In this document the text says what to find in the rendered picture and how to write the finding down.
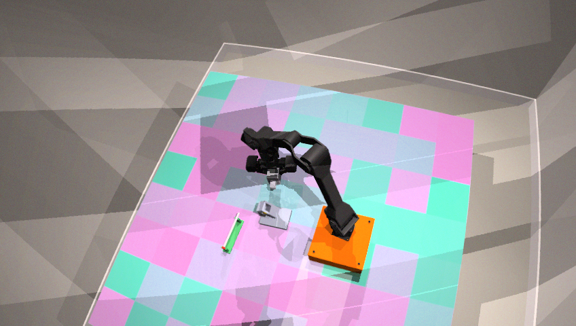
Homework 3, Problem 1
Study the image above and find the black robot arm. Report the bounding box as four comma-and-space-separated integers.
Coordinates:
240, 126, 359, 241

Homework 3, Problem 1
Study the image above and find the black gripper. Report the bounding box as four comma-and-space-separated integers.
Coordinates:
245, 154, 297, 175

